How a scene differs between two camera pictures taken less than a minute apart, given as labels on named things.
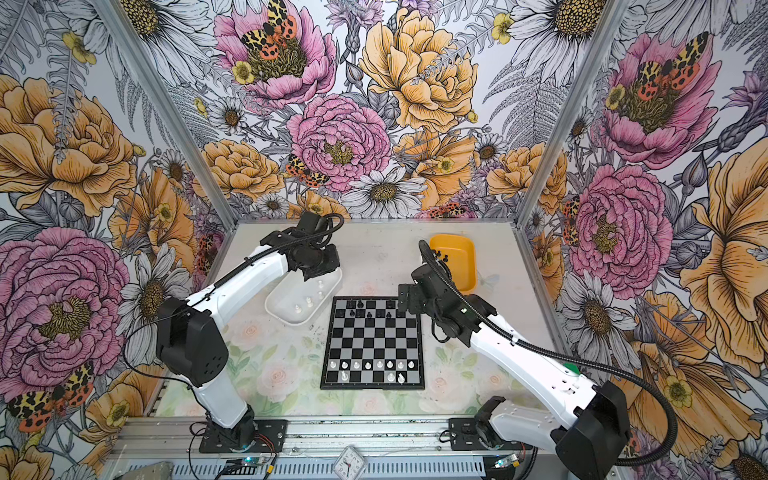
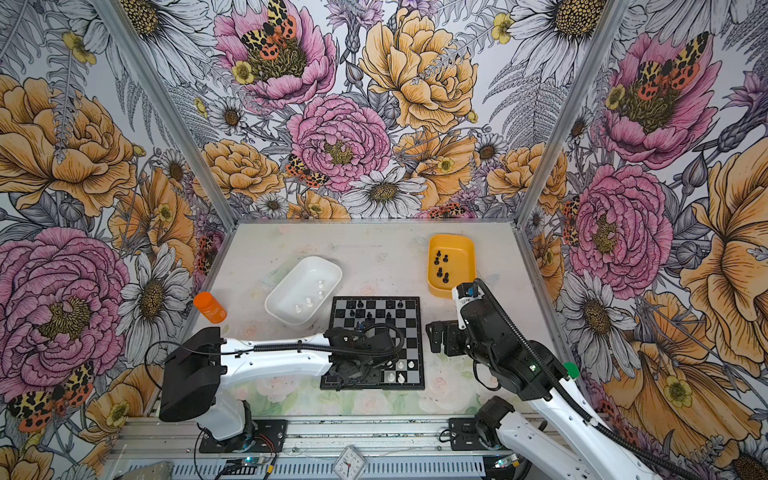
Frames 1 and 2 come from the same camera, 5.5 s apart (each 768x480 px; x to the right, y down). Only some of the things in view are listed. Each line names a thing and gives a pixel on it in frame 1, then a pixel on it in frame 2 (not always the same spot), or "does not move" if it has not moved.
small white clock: (350, 464) does not move
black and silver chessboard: (372, 345) does not move
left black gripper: (332, 262) → (371, 379)
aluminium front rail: (179, 438) does not move
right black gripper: (413, 300) → (451, 330)
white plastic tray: (293, 299) does not move
